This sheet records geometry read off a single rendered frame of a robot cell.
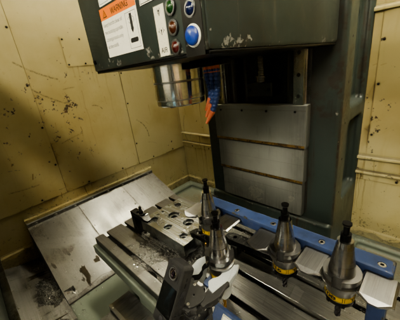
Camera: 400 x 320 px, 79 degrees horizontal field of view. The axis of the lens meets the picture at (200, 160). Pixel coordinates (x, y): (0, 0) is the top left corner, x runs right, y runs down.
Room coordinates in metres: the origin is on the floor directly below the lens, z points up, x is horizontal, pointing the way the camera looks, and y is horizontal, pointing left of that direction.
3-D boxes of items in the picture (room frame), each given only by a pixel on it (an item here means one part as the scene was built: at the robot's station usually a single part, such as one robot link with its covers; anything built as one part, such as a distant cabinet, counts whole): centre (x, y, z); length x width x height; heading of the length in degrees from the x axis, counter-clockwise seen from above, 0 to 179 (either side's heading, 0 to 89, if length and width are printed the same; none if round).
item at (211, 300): (0.35, 0.02, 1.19); 0.09 x 0.05 x 0.02; 120
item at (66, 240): (1.29, 0.50, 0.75); 0.89 x 0.67 x 0.26; 133
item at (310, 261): (0.37, -0.19, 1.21); 0.07 x 0.05 x 0.01; 133
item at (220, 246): (0.41, -0.02, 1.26); 0.04 x 0.04 x 0.07
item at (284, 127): (1.12, -0.29, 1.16); 0.48 x 0.05 x 0.51; 43
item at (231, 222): (0.53, -0.04, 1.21); 0.07 x 0.05 x 0.01; 133
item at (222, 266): (0.42, -0.02, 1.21); 0.06 x 0.06 x 0.03
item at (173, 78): (0.81, 0.04, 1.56); 0.16 x 0.16 x 0.12
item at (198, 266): (0.42, 0.02, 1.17); 0.09 x 0.03 x 0.06; 146
